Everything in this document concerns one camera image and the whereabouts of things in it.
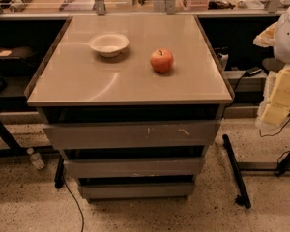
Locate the grey drawer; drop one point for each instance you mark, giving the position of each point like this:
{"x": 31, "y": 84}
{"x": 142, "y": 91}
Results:
{"x": 114, "y": 168}
{"x": 131, "y": 134}
{"x": 136, "y": 191}

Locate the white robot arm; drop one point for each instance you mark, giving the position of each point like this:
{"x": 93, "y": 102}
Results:
{"x": 275, "y": 107}

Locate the grey drawer cabinet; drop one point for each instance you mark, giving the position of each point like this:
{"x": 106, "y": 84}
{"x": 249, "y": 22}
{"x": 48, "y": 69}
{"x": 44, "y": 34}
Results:
{"x": 77, "y": 85}

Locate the grey top drawer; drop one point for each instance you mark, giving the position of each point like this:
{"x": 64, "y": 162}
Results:
{"x": 131, "y": 134}

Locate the grey bottom drawer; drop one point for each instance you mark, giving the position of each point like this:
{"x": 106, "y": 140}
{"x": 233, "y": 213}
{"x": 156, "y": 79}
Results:
{"x": 136, "y": 191}

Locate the red apple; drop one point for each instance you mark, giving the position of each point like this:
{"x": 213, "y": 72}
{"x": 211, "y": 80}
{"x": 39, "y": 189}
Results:
{"x": 161, "y": 60}

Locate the white bowl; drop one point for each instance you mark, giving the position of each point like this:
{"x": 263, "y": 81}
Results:
{"x": 109, "y": 44}

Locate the black phone device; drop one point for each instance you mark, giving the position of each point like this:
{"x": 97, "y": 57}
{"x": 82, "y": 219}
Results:
{"x": 252, "y": 71}

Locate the clear plastic bottle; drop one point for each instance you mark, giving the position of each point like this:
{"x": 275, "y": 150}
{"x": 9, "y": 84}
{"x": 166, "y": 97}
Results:
{"x": 36, "y": 159}

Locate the black left table leg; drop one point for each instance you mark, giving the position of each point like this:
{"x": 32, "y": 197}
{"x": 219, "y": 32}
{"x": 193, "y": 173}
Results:
{"x": 20, "y": 131}

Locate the black table leg frame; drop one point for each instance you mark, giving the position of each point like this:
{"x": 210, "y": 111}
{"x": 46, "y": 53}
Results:
{"x": 279, "y": 167}

